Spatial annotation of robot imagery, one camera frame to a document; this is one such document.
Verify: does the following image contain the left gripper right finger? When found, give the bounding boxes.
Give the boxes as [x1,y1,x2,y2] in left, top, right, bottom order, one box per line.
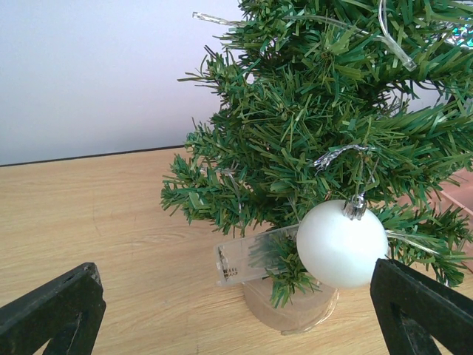
[370,259,472,354]

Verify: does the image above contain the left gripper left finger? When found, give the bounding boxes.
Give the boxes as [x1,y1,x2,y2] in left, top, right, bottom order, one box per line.
[1,263,106,354]

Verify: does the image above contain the clear string lights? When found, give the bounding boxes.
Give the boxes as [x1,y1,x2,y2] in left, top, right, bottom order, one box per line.
[191,0,473,260]

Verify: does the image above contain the white ball ornament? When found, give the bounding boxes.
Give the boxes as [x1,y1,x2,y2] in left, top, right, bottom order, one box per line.
[296,189,388,288]

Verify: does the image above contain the pink plastic basket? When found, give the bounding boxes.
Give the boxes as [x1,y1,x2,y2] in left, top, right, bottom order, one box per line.
[440,169,472,214]

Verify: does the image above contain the clear battery box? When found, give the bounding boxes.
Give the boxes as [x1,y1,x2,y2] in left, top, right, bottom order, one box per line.
[214,224,299,287]

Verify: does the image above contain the small green christmas tree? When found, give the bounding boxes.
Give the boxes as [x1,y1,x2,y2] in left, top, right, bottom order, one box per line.
[161,1,472,334]

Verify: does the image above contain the silver gift box ornament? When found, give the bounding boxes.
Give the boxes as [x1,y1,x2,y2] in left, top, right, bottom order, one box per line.
[445,23,472,50]

